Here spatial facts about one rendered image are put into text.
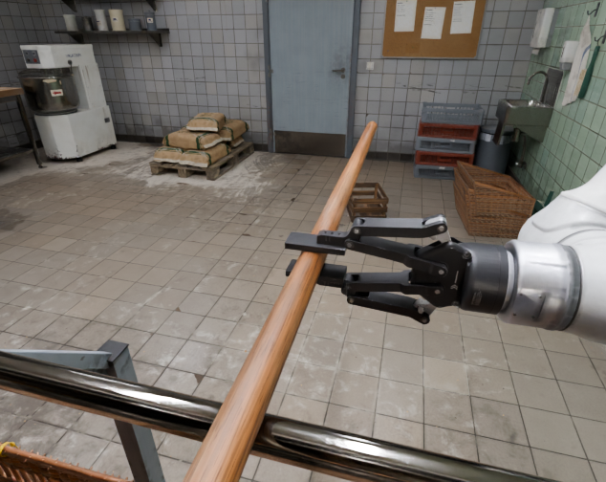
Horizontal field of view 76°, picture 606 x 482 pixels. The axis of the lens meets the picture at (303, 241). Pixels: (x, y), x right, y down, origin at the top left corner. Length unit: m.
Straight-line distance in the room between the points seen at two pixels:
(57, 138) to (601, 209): 5.50
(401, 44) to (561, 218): 4.50
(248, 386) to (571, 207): 0.46
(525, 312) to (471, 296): 0.05
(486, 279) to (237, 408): 0.27
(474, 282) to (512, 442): 1.52
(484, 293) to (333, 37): 4.76
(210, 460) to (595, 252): 0.39
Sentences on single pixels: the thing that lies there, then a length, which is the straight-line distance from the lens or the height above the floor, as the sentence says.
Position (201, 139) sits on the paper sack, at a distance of 4.50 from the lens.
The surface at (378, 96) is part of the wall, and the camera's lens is 5.07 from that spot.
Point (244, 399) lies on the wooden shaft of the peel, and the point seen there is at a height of 1.21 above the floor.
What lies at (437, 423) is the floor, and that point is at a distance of 1.87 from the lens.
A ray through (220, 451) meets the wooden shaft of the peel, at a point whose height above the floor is 1.21.
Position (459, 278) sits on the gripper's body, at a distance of 0.45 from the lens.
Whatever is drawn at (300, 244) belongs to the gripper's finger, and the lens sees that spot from 0.44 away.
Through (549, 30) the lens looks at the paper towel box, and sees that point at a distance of 4.57.
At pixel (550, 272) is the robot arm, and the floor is 1.22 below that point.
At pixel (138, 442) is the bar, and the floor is 0.74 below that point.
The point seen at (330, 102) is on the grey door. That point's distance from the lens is 5.14.
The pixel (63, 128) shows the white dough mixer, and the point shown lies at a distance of 5.66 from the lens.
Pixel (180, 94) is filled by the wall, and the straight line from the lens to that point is 5.92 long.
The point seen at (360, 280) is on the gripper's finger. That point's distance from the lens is 0.46.
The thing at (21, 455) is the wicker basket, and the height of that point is 0.73.
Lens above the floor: 1.42
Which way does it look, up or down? 28 degrees down
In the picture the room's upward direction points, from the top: straight up
